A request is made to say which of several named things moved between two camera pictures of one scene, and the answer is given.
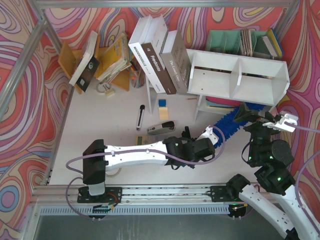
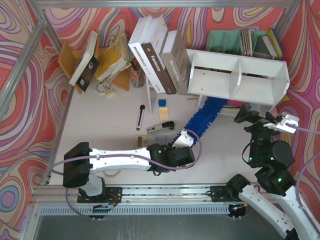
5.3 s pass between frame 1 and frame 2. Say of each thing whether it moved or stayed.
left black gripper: moved
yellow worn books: stayed
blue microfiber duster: moved
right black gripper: stayed
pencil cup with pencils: stayed
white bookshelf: stayed
